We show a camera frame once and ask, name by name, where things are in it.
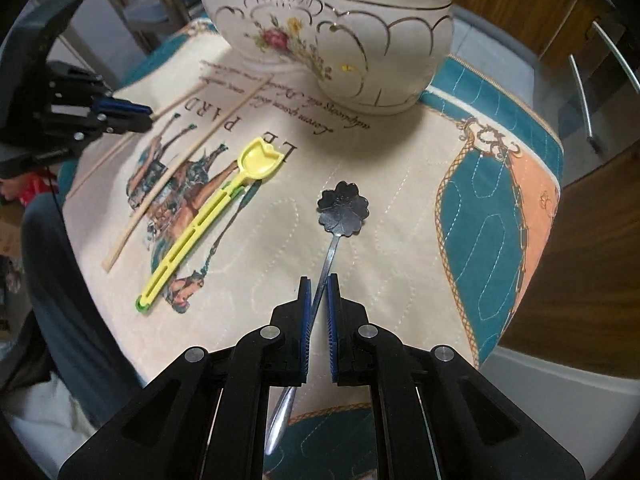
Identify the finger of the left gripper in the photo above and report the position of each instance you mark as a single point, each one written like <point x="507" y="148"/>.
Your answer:
<point x="112" y="106"/>
<point x="124" y="124"/>

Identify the flower-head metal spoon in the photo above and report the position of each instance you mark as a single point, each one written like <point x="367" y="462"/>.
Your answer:
<point x="342" y="211"/>

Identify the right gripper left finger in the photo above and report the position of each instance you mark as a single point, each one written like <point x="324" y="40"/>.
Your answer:
<point x="205" y="415"/>

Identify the yellow plastic spoon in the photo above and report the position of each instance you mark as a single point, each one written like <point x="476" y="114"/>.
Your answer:
<point x="257" y="161"/>

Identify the metal cabinet handle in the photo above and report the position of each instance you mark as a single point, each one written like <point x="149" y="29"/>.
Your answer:
<point x="607" y="63"/>

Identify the dark blue trouser leg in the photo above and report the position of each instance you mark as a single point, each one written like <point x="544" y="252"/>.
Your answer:
<point x="83" y="349"/>

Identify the white ceramic utensil holder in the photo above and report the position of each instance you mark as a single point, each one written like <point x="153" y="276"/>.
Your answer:
<point x="372" y="56"/>

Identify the printed quilted placemat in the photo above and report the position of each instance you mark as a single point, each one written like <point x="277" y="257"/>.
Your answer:
<point x="453" y="237"/>

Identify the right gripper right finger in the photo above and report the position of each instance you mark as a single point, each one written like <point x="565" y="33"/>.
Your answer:
<point x="435" y="416"/>

